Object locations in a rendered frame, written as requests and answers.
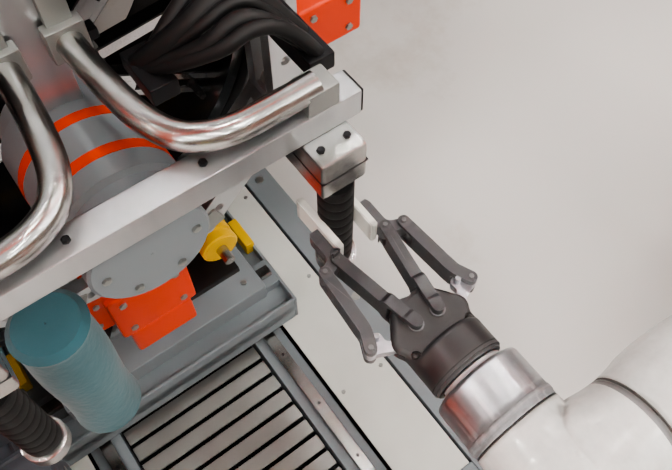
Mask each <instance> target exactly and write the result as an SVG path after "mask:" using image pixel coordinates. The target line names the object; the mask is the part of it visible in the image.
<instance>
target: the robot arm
mask: <svg viewBox="0 0 672 470"><path fill-rule="evenodd" d="M296 204H297V215H298V217H299V218H300V219H301V220H302V221H303V223H304V224H305V225H306V226H307V227H308V228H309V230H310V231H311V232H312V233H310V243H311V246H312V247H313V248H314V249H315V251H316V252H317V253H318V254H319V255H320V257H321V258H322V259H323V260H324V261H325V265H324V266H323V267H321V268H320V269H319V284H320V286H321V288H322V289H323V291H324V292H325V294H326V295H327V297H328V298H329V299H330V301H331V302H332V304H333V305H334V307H335V308H336V309H337V311H338V312H339V314H340V315H341V317H342V318H343V320H344V321H345V322H346V324H347V325H348V327H349V328H350V330H351V331H352V333H353V334H354V335H355V337H356V338H357V340H358V341H359V343H360V347H361V351H362V355H363V359H364V361H365V362H366V363H368V364H372V363H374V362H375V361H376V358H379V357H384V356H389V355H394V356H395V357H396V358H398V359H400V360H403V361H405V362H406V363H407V364H409V366H410V367H411V368H412V369H413V371H414V372H415V373H416V374H417V376H418V377H419V378H420V379H421V380H422V382H423V383H424V384H425V385H426V386H427V388H428V389H429V390H430V391H431V392H432V394H433V395H434V396H435V397H436V398H439V399H444V398H445V399H444V400H443V402H442V403H441V405H440V407H439V414H440V416H441V417H442V418H443V420H444V421H445V422H446V423H447V424H448V426H449V427H450V428H451V429H452V431H453V432H454V433H455V434H456V435H457V437H458V438H459V439H460V440H461V442H462V443H463V444H464V445H465V446H466V448H467V449H468V451H469V453H470V454H471V456H472V457H475V459H476V460H477V461H478V463H479V464H480V466H481V467H482V468H483V470H672V315H670V316H669V317H667V318H665V319H664V320H662V321H661V322H659V323H658V324H657V325H655V326H654V327H652V328H651V329H649V330H648V331H647V332H645V333H644V334H643V335H641V336H640V337H639V338H637V339H636V340H635V341H633V342H632V343H631V344H630V345H629V346H627V347H626V348H625V349H624V350H623V351H622V352H621V353H620V354H619V355H617V356H616V357H615V358H614V359H613V360H612V362H611V363H610V364H609V366H608V367H607V368H606V369H605V370H604V371H603V373H602V374H600V375H599V376H598V377H597V378H596V379H595V380H594V381H593V382H592V383H590V384H589V385H588V386H586V387H585V388H583V389H582V390H580V391H579V392H577V393H575V394H573V395H571V396H569V397H568V398H566V399H565V400H563V399H562V398H561V397H560V396H559V395H558V394H557V393H556V392H555V391H554V390H553V387H552V386H551V385H550V384H549V383H548V382H546V381H545V380H544V379H543V378H542V377H541V376H540V374H539V373H538V372H537V371H536V370H535V369H534V368H533V367H532V366H531V365H530V364H529V362H528V361H527V360H526V359H525V358H524V357H523V356H522V355H521V354H520V353H519V351H518V350H517V349H515V348H513V347H508V348H505V349H503V350H501V351H499V350H500V346H499V345H500V342H499V341H498V340H497V339H496V338H495V337H494V336H493V335H492V334H491V333H490V331H489V330H488V329H487V328H486V327H485V326H484V325H483V324H482V323H481V321H480V320H479V319H478V318H477V317H475V316H474V315H473V314H472V313H471V311H470V308H469V304H468V302H467V300H466V299H467V297H468V295H469V293H471V292H472V291H473V290H474V287H475V285H476V282H477V279H478V275H477V273H476V272H474V271H472V270H470V269H468V268H466V267H464V266H462V265H460V264H458V263H457V262H456V261H455V260H454V259H453V258H452V257H451V256H449V255H448V254H447V253H446V252H445V251H444V250H443V249H442V248H441V247H440V246H439V245H438V244H437V243H436V242H435V241H434V240H433V239H432V238H430V237H429V236H428V235H427V234H426V233H425V232H424V231H423V230H422V229H421V228H420V227H419V226H418V225H417V224H416V223H415V222H414V221H412V220H411V219H410V218H409V217H408V216H407V215H401V216H399V217H398V219H394V220H387V219H385V218H384V217H383V216H382V215H381V213H380V212H379V211H378V210H377V209H376V208H375V207H374V206H373V204H372V203H371V202H370V201H368V200H366V199H364V200H362V201H361V202H359V201H358V200H357V199H356V198H355V196H354V217H353V221H354V222H355V223H356V225H357V226H358V227H359V228H360V229H361V230H362V232H363V233H364V234H365V235H366V236H367V237H368V239H369V240H370V241H371V240H372V241H373V240H374V239H376V234H377V235H378V243H379V241H380V242H381V244H382V245H383V247H384V249H385V250H386V252H387V254H388V255H389V257H390V258H391V260H392V262H393V263H394V265H395V267H396V268H397V270H398V272H399V273H400V275H401V276H402V278H403V280H404V281H405V283H406V285H407V286H408V288H409V291H410V294H409V296H407V297H404V298H401V299H399V298H397V297H396V296H395V295H394V294H392V293H388V292H387V291H386V290H385V289H383V288H382V287H381V286H380V285H379V284H377V283H376V282H375V281H374V280H373V279H371V278H370V277H369V276H368V275H367V274H365V273H364V272H363V271H362V270H361V269H359V268H358V267H357V266H356V265H355V264H354V263H352V262H351V261H350V260H349V259H348V258H346V257H345V256H344V244H343V243H342V242H341V241H340V240H339V239H338V237H337V236H336V235H335V234H334V233H333V232H332V231H331V229H330V228H329V227H328V226H327V225H326V224H325V222H323V221H322V220H321V219H320V218H319V216H318V214H317V213H316V212H315V211H314V210H313V209H312V208H311V206H310V205H309V204H308V203H307V202H306V201H305V200H304V198H303V197H300V198H298V199H297V201H296ZM402 240H403V241H404V242H405V243H406V244H407V245H408V246H409V247H410V248H411V249H412V250H413V251H414V252H415V253H416V254H417V255H418V256H419V257H420V258H421V259H422V260H423V261H424V262H425V263H426V264H427V265H428V266H430V267H431V268H432V269H433V270H434V271H435V272H436V273H437V274H438V275H439V276H440V277H441V278H442V279H443V280H444V281H445V282H447V283H448V284H449V285H450V289H451V290H452V291H453V292H454V293H451V292H448V291H444V290H441V289H437V288H434V287H433V285H432V284H431V282H430V281H429V279H428V277H427V276H426V274H425V273H423V272H422V271H421V270H420V268H419V266H418V265H417V263H416V262H415V260H414V259H413V257H412V255H411V254H410V252H409V251H408V249H407V247H406V246H405V244H404V243H403V241H402ZM336 276H337V277H338V278H339V279H340V280H342V281H343V282H344V283H345V284H346V285H347V286H349V287H350V288H351V289H352V290H353V291H354V292H356V293H357V294H358V295H359V296H360V297H361V298H363V299H364V300H365V301H366V302H367V303H369V304H370V305H371V306H372V307H373V308H374V309H376V310H377V311H378V312H379V314H380V315H381V317H382V318H383V319H384V320H386V321H387V322H388V323H389V324H390V341H386V340H385V339H384V338H383V337H382V335H381V334H379V333H374V332H373V329H372V327H371V325H370V324H369V322H368V320H367V319H366V318H365V316H364V315H363V313H362V312H361V311H360V309H359V308H358V306H357V305H356V304H355V302H354V301H353V299H352V298H351V297H350V295H349V294H348V292H347V291H346V290H345V288H344V287H343V285H342V284H341V283H340V281H339V280H338V278H337V277H336Z"/></svg>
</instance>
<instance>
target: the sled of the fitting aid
mask: <svg viewBox="0 0 672 470"><path fill-rule="evenodd" d="M224 216H225V218H224V220H225V222H226V223H227V224H228V225H229V227H230V228H231V230H232V231H233V232H234V233H235V234H236V236H237V242H236V245H235V246H236V247H237V249H238V250H239V251H240V253H241V254H242V255H243V257H244V258H245V259H246V260H247V262H248V263H249V264H250V266H251V267H252V268H253V270H254V271H255V272H256V274H257V275H258V276H259V277H260V279H261V280H262V281H263V283H264V284H265V286H266V291H267V296H266V297H265V298H263V299H262V300H260V301H259V302H257V303H256V304H254V305H253V306H251V307H249V308H248V309H246V310H245V311H243V312H242V313H240V314H239V315H237V316H236V317H234V318H232V319H231V320H229V321H228V322H226V323H225V324H223V325H222V326H220V327H219V328H217V329H216V330H214V331H212V332H211V333H209V334H208V335H206V336H205V337H203V338H202V339H200V340H199V341H197V342H195V343H194V344H192V345H191V346H189V347H188V348H186V349H185V350H183V351H182V352H180V353H178V354H177V355H175V356H174V357H172V358H171V359H169V360H168V361H166V362H165V363H163V364H161V365H160V366H158V367H157V368H155V369H154V370H152V371H151V372H149V373H148V374H146V375H144V376H143V377H141V378H140V379H138V380H137V381H138V383H139V385H140V389H141V402H140V406H139V409H138V410H137V412H136V414H135V416H134V417H133V418H132V419H131V421H130V422H128V423H127V424H126V425H125V426H124V427H122V428H120V429H118V430H116V431H113V432H109V433H96V432H92V431H89V430H87V429H85V428H84V427H83V426H82V425H81V424H80V423H79V422H78V421H77V419H76V420H75V419H73V418H72V417H71V416H70V415H69V414H68V413H67V411H66V410H65V408H64V406H63V404H62V403H61V402H60V401H59V400H58V399H57V398H55V397H54V396H53V395H52V394H50V393H49V392H48V391H47V390H46V389H45V388H43V387H42V386H41V385H40V384H39V382H38V381H37V380H36V379H35V378H34V377H33V376H32V375H31V374H30V372H29V371H28V370H27V369H26V368H25V366H24V365H23V364H22V363H20V362H19V361H17V360H16V359H15V358H13V357H12V355H11V354H10V353H9V351H8V349H7V347H6V344H5V337H4V332H5V327H2V328H0V347H1V348H2V350H3V352H4V354H5V356H6V358H7V360H8V361H9V363H10V365H11V367H12V369H13V371H14V373H15V374H16V376H17V378H18V380H19V383H20V386H19V388H20V389H21V390H22V391H23V392H24V393H25V394H27V395H28V396H29V397H30V398H31V399H32V400H33V401H34V402H35V403H36V404H37V405H39V406H40V407H41V408H42V409H43V410H44V411H45V412H46V413H47V414H48V415H52V416H56V417H58V418H59V419H60V420H62V421H63V422H64V423H65V424H66V425H67V426H68V428H69V429H70V431H71V436H72V442H71V446H70V448H69V451H68V452H67V454H66V455H65V456H64V457H63V458H62V459H61V460H63V461H65V462H66V463H67V464H68V465H69V467H70V466H71V465H73V464H75V463H76V462H78V461H79V460H81V459H82V458H84V457H85V456H87V455H88V454H90V453H91V452H93V451H94V450H96V449H97V448H99V447H100V446H102V445H103V444H105V443H106V442H108V441H109V440H111V439H112V438H114V437H115V436H117V435H118V434H120V433H121V432H123V431H124V430H126V429H127V428H129V427H130V426H132V425H133V424H135V423H136V422H138V421H139V420H141V419H142V418H144V417H145V416H147V415H148V414H150V413H151V412H153V411H154V410H156V409H157V408H159V407H160V406H162V405H163V404H165V403H166V402H168V401H169V400H171V399H172V398H174V397H175V396H177V395H178V394H180V393H181V392H183V391H184V390H186V389H187V388H189V387H190V386H192V385H193V384H195V383H196V382H198V381H199V380H201V379H202V378H204V377H205V376H207V375H208V374H210V373H211V372H213V371H214V370H216V369H217V368H219V367H220V366H222V365H223V364H225V363H226V362H228V361H229V360H231V359H232V358H234V357H235V356H237V355H238V354H240V353H241V352H243V351H244V350H246V349H247V348H249V347H250V346H252V345H253V344H255V343H256V342H258V341H259V340H261V339H262V338H264V337H265V336H267V335H268V334H270V333H271V332H273V331H274V330H276V329H277V328H279V327H280V326H282V325H283V324H285V323H286V322H288V321H289V320H291V319H292V318H294V317H295V316H296V315H298V307H297V298H296V297H295V295H294V294H293V293H292V291H291V290H290V289H289V288H288V286H287V285H286V284H285V283H284V281H283V280H282V279H281V277H280V276H279V275H278V274H277V272H276V271H275V270H274V269H273V267H272V266H271V265H270V263H269V262H268V261H267V260H266V258H265V257H264V256H263V254H262V253H261V252H260V251H259V249H258V248H257V247H256V246H255V244H254V242H253V240H252V239H251V238H250V236H249V235H248V234H247V233H246V231H245V230H244V229H243V228H242V226H241V225H240V224H239V222H238V221H237V220H236V219H234V217H233V216H232V215H231V214H230V212H229V211H228V210H227V211H226V213H225V214H224Z"/></svg>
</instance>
